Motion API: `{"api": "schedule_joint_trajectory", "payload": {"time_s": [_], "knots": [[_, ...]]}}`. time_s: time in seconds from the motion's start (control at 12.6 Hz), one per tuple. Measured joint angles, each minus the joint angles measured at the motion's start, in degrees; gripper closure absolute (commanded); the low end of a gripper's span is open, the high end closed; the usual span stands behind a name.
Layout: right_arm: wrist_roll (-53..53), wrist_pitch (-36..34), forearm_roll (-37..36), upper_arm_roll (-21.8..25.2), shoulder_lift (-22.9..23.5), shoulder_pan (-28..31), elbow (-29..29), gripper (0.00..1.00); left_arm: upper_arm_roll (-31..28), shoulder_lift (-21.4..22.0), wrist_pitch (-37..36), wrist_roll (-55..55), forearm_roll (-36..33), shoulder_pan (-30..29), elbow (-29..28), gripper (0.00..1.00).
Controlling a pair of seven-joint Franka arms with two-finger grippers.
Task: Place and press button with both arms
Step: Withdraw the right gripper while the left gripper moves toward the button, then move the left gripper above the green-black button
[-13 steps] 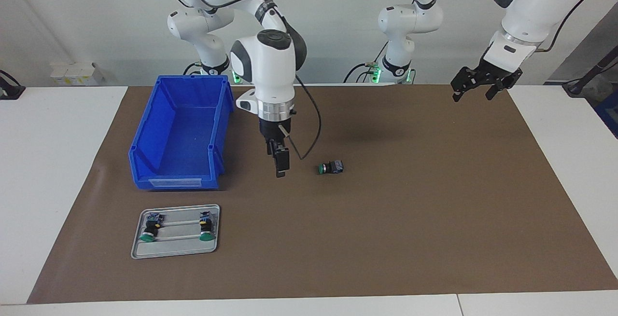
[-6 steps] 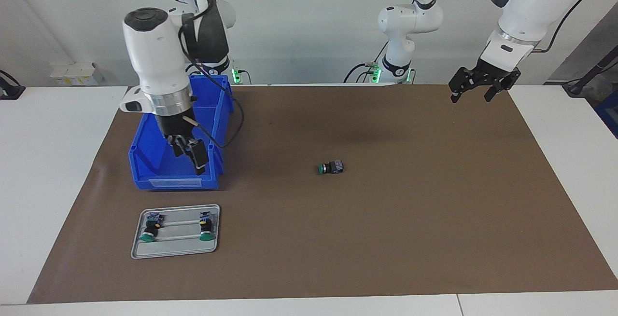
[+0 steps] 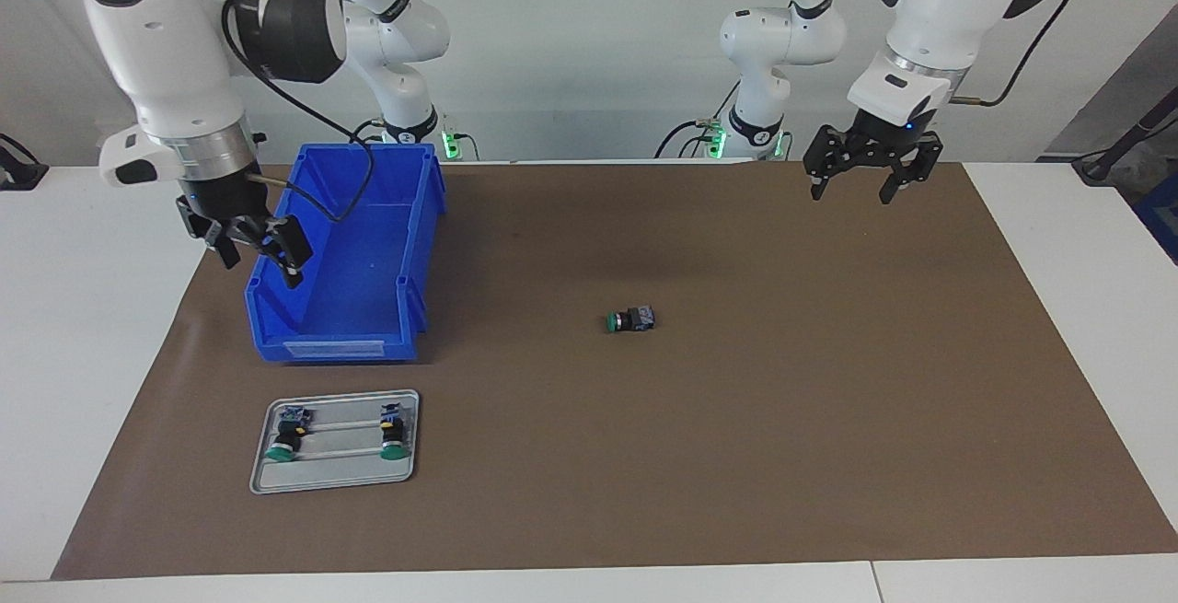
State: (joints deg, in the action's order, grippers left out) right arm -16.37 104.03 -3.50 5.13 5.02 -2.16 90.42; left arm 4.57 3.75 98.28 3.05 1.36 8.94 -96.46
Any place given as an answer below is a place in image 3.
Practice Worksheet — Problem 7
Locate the brown table mat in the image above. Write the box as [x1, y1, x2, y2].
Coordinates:
[51, 161, 1178, 581]

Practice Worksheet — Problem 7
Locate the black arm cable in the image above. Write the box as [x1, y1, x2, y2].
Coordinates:
[221, 0, 378, 223]
[808, 0, 1075, 109]

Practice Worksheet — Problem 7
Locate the blue crate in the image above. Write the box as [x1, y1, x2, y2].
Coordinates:
[1136, 175, 1178, 265]

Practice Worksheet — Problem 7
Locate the green push button switch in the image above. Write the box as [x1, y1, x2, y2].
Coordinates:
[377, 403, 411, 462]
[606, 305, 656, 335]
[264, 407, 313, 464]

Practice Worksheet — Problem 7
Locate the green lit base connector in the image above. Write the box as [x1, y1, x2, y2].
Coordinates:
[695, 118, 730, 160]
[440, 127, 480, 163]

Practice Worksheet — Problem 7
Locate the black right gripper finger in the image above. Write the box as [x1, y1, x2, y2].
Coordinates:
[258, 215, 314, 289]
[189, 221, 242, 270]

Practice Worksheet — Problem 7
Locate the silver metal tray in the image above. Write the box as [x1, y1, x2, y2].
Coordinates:
[249, 389, 421, 495]

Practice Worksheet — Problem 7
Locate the black clamp object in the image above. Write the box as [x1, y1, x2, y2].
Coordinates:
[0, 133, 50, 191]

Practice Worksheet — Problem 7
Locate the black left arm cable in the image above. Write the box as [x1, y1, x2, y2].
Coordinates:
[808, 0, 1075, 109]

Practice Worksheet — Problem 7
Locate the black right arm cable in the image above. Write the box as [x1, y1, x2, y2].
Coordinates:
[221, 0, 378, 223]

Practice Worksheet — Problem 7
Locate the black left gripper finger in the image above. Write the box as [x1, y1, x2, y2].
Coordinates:
[881, 135, 944, 205]
[803, 127, 852, 202]

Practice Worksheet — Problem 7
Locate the black pole stand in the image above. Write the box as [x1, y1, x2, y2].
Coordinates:
[1072, 87, 1178, 186]

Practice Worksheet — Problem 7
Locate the blue plastic storage bin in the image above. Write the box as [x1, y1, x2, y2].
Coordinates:
[244, 143, 449, 365]

